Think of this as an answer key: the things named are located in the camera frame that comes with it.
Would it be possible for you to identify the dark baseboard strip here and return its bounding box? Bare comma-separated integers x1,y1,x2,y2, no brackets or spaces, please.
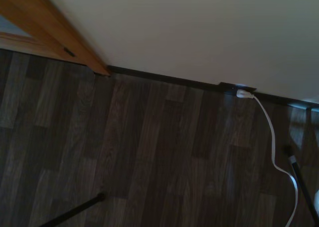
107,65,319,110

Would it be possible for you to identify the white power plug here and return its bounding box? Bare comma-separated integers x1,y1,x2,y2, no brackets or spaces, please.
236,89,255,99

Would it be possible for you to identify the black stand leg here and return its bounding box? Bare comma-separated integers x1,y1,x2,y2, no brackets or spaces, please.
284,145,319,227
37,192,106,227

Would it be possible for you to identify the wooden door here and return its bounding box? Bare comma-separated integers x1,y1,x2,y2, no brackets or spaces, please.
0,13,88,66

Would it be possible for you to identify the dark wall outlet plate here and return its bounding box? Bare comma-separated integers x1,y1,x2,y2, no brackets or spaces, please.
218,82,257,97

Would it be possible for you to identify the white flat power cable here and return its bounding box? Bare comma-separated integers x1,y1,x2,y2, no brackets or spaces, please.
252,95,299,227

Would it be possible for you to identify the wooden door frame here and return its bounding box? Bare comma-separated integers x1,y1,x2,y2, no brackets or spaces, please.
0,0,112,77

